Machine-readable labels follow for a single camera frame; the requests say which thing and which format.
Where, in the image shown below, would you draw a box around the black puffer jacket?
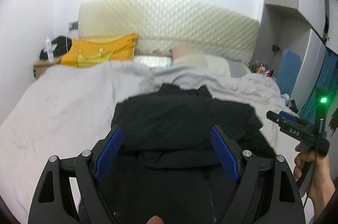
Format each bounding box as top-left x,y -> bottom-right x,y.
78,83 -> 278,224

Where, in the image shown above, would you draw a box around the person's right hand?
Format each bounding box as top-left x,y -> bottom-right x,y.
293,143 -> 335,219

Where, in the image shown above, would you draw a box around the blue curtain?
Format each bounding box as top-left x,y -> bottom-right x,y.
300,49 -> 338,123

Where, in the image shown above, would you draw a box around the blue cushioned chair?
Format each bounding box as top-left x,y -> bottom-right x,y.
275,49 -> 301,95

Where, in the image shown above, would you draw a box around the small bottles on right nightstand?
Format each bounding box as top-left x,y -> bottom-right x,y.
249,61 -> 274,78

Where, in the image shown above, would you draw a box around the grey bed duvet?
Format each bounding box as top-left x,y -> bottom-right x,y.
1,61 -> 297,223

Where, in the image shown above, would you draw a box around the wooden nightstand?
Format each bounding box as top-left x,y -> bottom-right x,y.
33,56 -> 62,79

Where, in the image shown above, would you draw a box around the white lotion bottle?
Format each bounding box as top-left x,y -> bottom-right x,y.
45,37 -> 54,62

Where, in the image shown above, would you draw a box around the grey and cream pillow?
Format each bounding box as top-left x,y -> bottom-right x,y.
171,45 -> 251,78

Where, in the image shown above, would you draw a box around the black bag on nightstand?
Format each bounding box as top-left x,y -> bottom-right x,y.
40,36 -> 72,60

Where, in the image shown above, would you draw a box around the yellow crown pillow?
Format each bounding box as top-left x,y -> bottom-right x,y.
61,33 -> 139,68

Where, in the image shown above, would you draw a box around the cream quilted headboard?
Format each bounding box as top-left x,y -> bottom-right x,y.
78,0 -> 259,63

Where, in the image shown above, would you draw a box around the wall power socket right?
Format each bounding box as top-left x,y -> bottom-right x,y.
271,45 -> 279,52

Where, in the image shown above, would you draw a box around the wall power socket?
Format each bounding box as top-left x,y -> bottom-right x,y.
271,45 -> 279,52
68,21 -> 79,31

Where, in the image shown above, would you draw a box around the wall power socket left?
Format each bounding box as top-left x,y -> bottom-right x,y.
68,21 -> 79,31

